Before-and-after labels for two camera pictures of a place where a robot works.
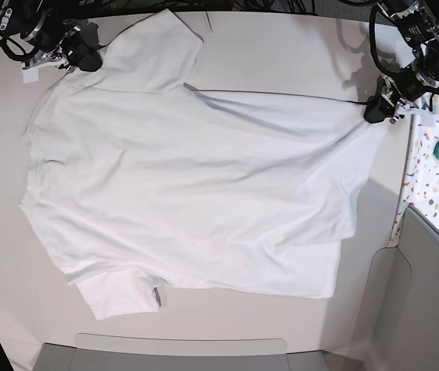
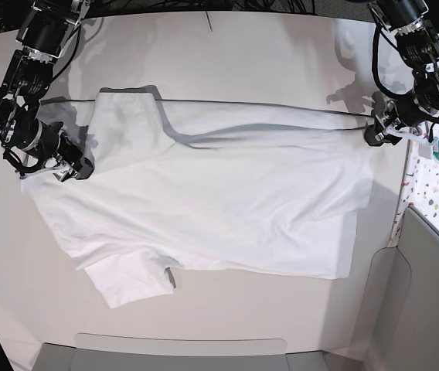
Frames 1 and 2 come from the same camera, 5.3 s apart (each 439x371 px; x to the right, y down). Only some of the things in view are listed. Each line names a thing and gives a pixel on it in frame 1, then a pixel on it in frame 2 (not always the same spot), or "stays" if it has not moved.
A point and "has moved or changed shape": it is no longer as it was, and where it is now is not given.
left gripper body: (59, 56) → (58, 151)
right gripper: (403, 84) → (400, 118)
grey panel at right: (416, 315) stays
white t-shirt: (137, 181) has moved or changed shape
